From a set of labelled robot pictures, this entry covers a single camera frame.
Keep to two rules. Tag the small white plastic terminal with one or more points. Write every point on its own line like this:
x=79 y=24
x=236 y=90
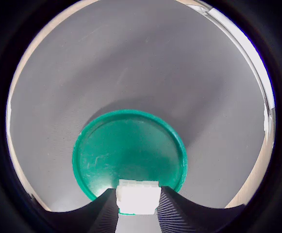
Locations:
x=138 y=200

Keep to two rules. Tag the white tape piece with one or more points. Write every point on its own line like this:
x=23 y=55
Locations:
x=266 y=123

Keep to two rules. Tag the dark grey mat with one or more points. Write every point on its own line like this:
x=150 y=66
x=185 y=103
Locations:
x=131 y=60

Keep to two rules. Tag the round green lid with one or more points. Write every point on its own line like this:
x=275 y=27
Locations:
x=131 y=150

